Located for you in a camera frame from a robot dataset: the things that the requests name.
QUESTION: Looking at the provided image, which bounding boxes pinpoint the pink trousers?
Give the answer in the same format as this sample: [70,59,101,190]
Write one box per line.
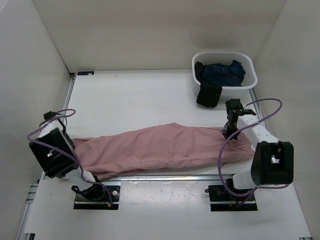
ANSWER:
[71,122,256,181]

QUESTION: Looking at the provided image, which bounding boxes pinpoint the white plastic basket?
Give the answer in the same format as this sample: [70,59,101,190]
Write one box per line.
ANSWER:
[191,50,258,101]

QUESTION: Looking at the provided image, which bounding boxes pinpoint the white front cover board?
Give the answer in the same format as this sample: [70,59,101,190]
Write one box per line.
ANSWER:
[25,180,311,240]

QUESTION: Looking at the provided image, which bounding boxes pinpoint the aluminium table frame rail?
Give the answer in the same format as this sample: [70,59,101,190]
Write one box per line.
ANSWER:
[14,72,313,240]

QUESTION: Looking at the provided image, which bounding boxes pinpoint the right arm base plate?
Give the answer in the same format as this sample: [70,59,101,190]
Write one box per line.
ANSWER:
[204,185,258,212]

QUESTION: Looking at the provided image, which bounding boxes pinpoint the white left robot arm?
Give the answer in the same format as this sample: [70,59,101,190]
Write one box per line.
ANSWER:
[26,109,109,201]

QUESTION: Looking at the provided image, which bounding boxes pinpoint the dark blue trousers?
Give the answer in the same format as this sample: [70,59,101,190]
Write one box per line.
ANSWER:
[206,60,246,87]

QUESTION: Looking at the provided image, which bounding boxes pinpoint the black garment over basket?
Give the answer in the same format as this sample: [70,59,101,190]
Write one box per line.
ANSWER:
[194,62,223,108]

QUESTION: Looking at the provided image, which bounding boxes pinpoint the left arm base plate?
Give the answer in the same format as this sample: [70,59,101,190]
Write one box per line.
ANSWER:
[71,181,121,210]

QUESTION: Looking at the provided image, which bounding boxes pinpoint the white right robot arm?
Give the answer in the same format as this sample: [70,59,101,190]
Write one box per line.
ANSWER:
[217,98,294,200]

